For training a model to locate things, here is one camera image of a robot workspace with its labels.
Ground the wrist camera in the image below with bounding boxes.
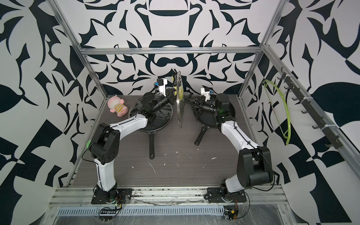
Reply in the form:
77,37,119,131
201,87,212,102
154,78,168,97

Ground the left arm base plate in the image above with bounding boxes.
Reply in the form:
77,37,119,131
91,186,133,204

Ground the green hoop on wall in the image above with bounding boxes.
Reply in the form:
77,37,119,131
262,80,292,146

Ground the right black frying pan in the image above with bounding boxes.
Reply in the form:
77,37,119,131
194,103,235,146

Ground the glass pot lid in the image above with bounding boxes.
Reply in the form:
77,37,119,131
174,71,185,128
128,100,173,132

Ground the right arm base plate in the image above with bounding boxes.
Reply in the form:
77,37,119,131
204,187,247,203

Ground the pink plush toy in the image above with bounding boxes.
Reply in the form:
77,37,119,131
107,96,128,117

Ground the black wall hook rail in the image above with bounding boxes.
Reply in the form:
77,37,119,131
279,67,345,149

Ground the black frying pan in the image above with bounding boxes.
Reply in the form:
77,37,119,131
137,108,158,159
194,103,235,146

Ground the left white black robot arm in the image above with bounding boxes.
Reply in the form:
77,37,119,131
87,88,177,203

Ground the aluminium frame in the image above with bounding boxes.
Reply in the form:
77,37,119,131
44,0,360,225

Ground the yellow microfiber cloth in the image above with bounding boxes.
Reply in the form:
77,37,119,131
172,76,184,100

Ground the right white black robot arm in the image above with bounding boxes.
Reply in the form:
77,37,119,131
185,93,274,201

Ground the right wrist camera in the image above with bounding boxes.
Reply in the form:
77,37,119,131
201,87,212,102

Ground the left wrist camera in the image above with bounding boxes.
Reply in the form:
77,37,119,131
154,78,168,97

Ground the left black frying pan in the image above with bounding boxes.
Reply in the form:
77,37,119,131
137,108,158,159

